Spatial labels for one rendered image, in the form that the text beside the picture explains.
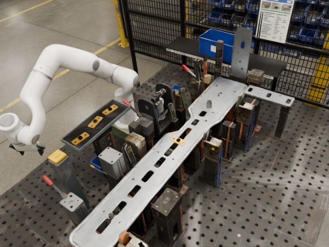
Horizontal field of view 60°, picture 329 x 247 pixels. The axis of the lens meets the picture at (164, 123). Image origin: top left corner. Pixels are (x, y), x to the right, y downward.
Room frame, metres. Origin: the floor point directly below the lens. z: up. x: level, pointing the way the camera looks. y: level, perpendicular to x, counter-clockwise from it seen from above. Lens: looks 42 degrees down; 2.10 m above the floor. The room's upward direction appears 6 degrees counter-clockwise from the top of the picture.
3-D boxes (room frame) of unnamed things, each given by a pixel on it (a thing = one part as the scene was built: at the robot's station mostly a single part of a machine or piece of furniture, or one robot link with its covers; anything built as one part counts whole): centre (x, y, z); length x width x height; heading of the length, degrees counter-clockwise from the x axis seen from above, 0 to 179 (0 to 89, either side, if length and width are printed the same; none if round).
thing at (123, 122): (1.53, 0.25, 0.88); 0.19 x 0.19 x 0.18
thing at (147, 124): (1.17, 0.11, 0.89); 0.13 x 0.11 x 0.38; 51
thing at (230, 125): (1.17, -0.37, 0.84); 0.11 x 0.08 x 0.29; 51
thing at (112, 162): (0.92, 0.27, 0.90); 0.13 x 0.10 x 0.41; 51
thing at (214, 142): (1.01, -0.24, 0.87); 0.12 x 0.09 x 0.35; 51
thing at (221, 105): (1.05, -0.06, 1.00); 1.38 x 0.22 x 0.02; 141
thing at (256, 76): (1.56, -0.63, 0.88); 0.08 x 0.08 x 0.36; 51
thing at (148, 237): (0.74, 0.20, 0.84); 0.17 x 0.06 x 0.29; 51
